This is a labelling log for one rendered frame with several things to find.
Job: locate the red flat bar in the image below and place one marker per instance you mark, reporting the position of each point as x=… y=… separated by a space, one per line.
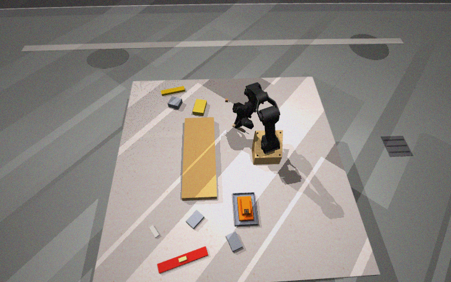
x=182 y=259

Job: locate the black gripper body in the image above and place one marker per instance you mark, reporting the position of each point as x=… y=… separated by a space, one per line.
x=245 y=119

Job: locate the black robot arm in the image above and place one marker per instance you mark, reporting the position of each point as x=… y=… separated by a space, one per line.
x=268 y=116

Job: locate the tan wooden floor panel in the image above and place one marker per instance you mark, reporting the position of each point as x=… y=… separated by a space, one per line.
x=199 y=160

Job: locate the small white rectangular block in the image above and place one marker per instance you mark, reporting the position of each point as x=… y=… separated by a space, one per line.
x=154 y=231

